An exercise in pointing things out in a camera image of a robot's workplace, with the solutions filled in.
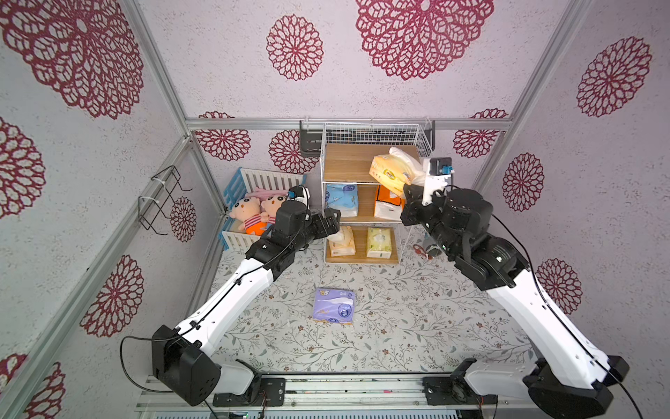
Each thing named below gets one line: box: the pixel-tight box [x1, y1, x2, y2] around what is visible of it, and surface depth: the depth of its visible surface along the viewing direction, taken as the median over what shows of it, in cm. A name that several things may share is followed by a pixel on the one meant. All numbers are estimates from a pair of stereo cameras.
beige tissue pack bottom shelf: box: [327, 225, 356, 258], surface depth 102 cm
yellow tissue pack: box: [369, 146, 426, 197], surface depth 63 cm
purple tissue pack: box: [312, 287, 356, 325], surface depth 87 cm
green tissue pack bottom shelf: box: [366, 226, 392, 260], surface depth 102 cm
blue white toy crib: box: [218, 167, 308, 251], surface depth 109 cm
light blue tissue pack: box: [324, 183, 359, 218], surface depth 85 cm
